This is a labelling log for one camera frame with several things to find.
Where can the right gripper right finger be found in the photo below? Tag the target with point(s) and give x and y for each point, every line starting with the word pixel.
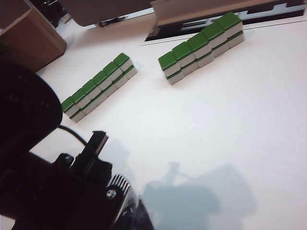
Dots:
pixel 144 219

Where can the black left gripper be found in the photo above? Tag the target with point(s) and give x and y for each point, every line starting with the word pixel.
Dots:
pixel 60 196

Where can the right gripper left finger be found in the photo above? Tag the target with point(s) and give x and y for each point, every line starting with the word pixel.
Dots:
pixel 128 219

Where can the brown cardboard box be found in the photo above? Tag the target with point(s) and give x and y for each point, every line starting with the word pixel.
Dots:
pixel 31 40

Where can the brown fabric partition panel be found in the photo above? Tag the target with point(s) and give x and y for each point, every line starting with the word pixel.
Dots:
pixel 108 9

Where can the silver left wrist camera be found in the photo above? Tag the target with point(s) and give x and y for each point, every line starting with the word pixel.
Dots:
pixel 118 185

